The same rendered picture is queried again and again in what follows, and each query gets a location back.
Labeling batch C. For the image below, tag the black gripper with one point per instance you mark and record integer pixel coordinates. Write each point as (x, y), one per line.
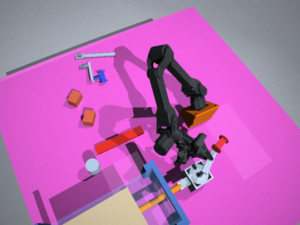
(197, 145)

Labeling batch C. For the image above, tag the grey cylinder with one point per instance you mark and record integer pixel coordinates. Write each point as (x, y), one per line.
(92, 166)

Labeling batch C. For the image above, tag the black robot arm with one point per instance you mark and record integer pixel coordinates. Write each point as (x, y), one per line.
(166, 116)

